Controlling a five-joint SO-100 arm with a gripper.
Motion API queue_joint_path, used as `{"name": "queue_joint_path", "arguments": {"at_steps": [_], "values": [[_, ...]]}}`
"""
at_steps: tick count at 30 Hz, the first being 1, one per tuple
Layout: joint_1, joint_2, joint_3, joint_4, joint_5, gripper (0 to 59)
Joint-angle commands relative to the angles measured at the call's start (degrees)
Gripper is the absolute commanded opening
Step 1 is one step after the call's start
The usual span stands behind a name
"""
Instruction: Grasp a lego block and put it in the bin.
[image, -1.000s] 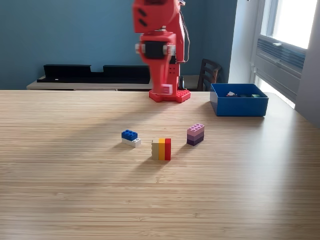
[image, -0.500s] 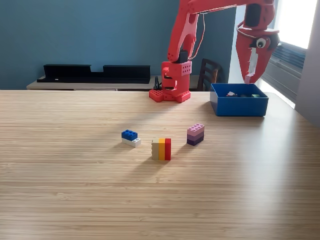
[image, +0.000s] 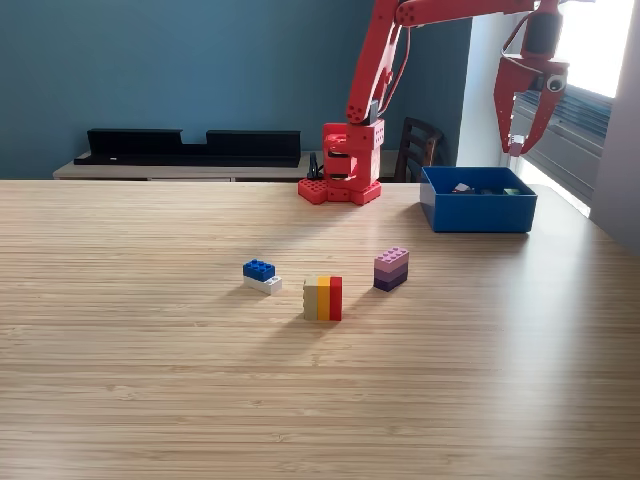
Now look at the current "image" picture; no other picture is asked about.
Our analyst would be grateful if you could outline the grey window air unit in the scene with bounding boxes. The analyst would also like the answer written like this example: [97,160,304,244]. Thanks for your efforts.
[507,69,614,201]

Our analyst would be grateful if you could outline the blue and white brick stack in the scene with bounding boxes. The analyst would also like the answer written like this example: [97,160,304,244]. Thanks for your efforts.
[242,258,284,296]

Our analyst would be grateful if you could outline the tan orange red brick stack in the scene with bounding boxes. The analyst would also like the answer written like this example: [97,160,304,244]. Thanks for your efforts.
[302,275,344,322]

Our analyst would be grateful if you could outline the bright window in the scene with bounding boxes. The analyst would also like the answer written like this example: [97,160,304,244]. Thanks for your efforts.
[549,0,640,99]

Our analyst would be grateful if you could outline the black wall shelf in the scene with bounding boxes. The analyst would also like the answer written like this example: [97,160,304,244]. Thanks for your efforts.
[73,128,303,168]

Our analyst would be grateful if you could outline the low wooden sideboard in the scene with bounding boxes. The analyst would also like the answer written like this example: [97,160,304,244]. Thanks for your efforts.
[52,149,401,182]

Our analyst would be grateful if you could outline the pink and purple brick stack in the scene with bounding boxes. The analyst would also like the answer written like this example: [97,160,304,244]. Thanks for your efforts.
[372,246,410,293]

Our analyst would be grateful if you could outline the dark wooden chair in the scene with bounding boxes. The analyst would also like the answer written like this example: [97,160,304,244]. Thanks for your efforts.
[393,116,445,183]

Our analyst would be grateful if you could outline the blue plastic bin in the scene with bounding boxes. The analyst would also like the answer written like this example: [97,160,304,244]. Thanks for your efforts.
[418,165,539,234]

